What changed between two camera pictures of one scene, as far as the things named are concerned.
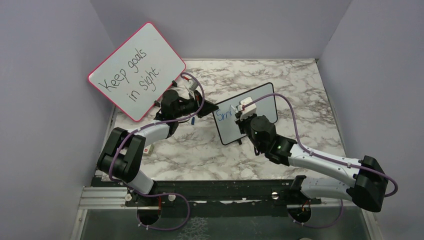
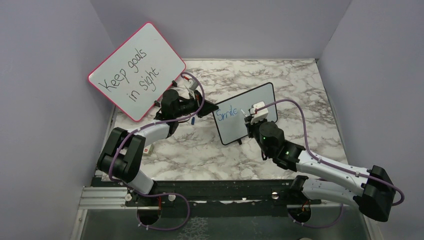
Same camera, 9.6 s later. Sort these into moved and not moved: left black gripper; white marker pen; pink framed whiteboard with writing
Moved: white marker pen
Not moved: left black gripper; pink framed whiteboard with writing
